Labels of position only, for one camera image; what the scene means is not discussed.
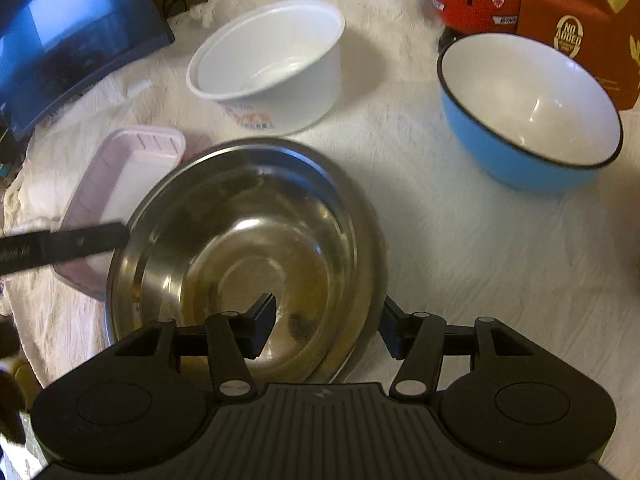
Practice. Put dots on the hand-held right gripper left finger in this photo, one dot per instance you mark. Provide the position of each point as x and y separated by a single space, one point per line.
265 322

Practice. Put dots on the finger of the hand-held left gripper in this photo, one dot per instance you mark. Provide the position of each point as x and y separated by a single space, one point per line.
75 246

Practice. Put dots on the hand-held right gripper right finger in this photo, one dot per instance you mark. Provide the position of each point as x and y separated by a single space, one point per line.
390 332

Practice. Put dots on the pink plastic container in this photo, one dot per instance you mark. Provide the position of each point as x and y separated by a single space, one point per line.
125 185

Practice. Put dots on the stainless steel bowl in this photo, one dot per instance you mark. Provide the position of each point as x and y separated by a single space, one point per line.
240 240

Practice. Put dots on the white plastic bowl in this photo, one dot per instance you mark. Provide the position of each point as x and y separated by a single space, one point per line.
280 65

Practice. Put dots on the blue bowl with black rim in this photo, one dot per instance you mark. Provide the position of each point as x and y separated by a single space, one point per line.
525 110

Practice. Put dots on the white textured cloth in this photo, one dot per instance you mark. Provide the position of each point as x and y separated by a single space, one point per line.
425 250

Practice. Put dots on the dark computer monitor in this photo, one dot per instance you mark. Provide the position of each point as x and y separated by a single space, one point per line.
65 35

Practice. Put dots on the brown juice carton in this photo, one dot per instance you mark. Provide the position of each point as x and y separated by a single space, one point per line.
575 25

